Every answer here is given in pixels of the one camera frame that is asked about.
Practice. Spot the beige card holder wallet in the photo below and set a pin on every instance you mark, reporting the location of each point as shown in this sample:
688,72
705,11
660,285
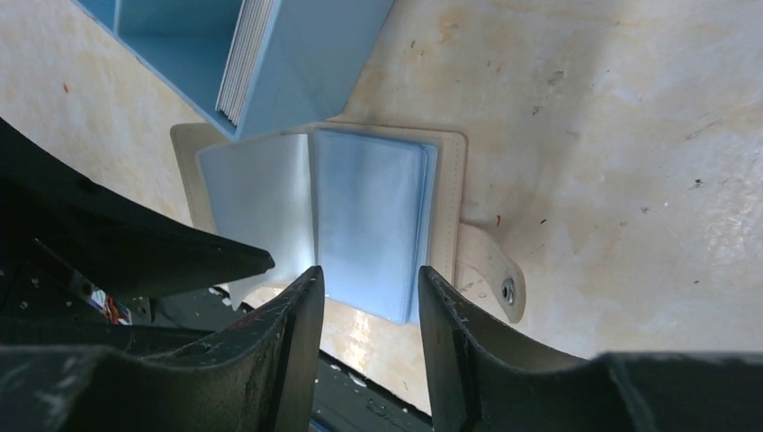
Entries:
368,204

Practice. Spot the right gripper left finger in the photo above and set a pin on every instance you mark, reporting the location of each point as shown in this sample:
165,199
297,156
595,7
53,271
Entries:
257,374

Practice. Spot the black credit card stack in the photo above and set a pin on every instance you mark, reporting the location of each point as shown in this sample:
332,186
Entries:
246,43

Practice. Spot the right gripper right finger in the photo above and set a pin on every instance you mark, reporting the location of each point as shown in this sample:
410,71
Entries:
483,375

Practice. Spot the blue three-compartment box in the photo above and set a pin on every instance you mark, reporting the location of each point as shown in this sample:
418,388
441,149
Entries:
312,55

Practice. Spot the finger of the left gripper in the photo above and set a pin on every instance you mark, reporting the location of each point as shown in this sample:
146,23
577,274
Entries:
121,246

